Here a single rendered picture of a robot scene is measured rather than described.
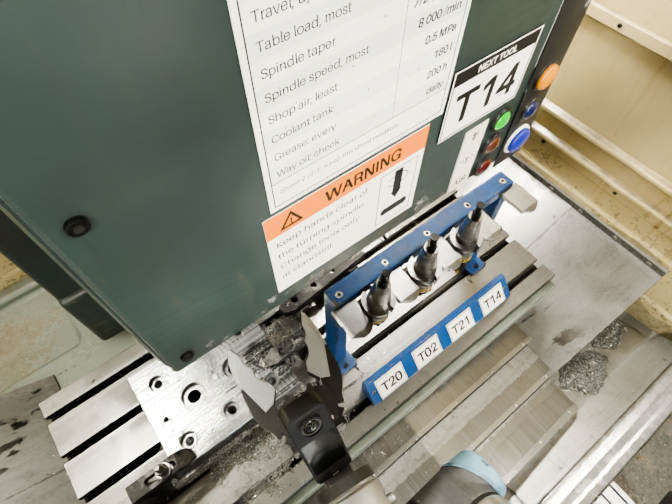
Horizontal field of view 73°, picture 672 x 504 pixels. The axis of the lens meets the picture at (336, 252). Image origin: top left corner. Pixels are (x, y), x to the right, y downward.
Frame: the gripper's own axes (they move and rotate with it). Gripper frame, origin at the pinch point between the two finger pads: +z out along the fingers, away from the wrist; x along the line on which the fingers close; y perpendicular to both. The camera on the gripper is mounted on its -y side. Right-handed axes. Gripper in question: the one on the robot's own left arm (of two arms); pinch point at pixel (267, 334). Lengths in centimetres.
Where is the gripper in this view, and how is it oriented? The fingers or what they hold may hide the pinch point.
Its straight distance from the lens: 59.0
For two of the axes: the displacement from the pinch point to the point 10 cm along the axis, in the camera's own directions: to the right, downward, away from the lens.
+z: -4.9, -7.6, 4.2
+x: 8.7, -4.2, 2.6
